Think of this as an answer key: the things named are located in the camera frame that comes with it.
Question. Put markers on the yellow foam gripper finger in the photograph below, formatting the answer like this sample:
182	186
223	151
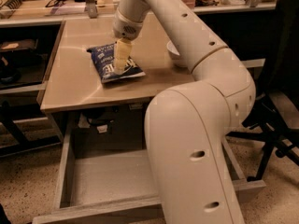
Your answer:
122	51

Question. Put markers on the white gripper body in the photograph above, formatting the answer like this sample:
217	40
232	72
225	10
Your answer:
125	28

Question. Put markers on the blue Kettle chip bag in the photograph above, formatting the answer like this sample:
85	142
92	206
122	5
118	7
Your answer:
103	61

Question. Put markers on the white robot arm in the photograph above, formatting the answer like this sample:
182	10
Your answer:
185	125

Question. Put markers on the beige top drawer cabinet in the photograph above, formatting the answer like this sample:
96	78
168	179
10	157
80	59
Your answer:
74	83

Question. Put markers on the open grey wooden drawer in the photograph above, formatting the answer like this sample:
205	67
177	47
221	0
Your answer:
104	178

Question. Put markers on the white bowl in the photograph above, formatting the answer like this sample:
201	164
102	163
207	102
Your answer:
174	55

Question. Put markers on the long background workbench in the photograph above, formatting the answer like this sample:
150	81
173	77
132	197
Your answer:
46	10

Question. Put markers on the black soldering stand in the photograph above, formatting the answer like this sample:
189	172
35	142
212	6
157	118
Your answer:
11	5

